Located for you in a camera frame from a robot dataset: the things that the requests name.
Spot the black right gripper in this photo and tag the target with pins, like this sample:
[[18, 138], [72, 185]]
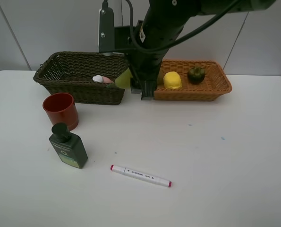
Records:
[[145, 61]]

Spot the green red pear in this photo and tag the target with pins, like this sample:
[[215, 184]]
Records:
[[123, 81]]

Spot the yellow lemon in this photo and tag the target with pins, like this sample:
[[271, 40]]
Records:
[[172, 80]]

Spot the pink bottle white cap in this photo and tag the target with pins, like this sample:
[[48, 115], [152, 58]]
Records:
[[102, 79]]

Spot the dark mangosteen fruit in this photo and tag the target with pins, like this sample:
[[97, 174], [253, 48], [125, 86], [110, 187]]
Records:
[[196, 75]]

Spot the white pink-tipped marker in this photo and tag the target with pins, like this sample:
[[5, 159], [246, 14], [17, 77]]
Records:
[[141, 176]]

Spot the dark green pump bottle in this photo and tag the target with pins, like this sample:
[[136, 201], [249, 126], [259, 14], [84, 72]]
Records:
[[68, 146]]

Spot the brown kiwi fruit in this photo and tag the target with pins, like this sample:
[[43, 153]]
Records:
[[160, 77]]

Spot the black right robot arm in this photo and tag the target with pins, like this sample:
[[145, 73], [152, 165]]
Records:
[[180, 11]]

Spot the dark brown wicker basket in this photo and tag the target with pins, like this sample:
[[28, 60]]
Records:
[[73, 72]]

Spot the orange wicker basket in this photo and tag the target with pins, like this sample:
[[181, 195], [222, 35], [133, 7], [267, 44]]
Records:
[[214, 85]]

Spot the red plastic cup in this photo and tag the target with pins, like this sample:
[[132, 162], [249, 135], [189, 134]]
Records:
[[60, 107]]

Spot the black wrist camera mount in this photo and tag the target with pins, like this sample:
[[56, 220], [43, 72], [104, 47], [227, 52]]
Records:
[[111, 38]]

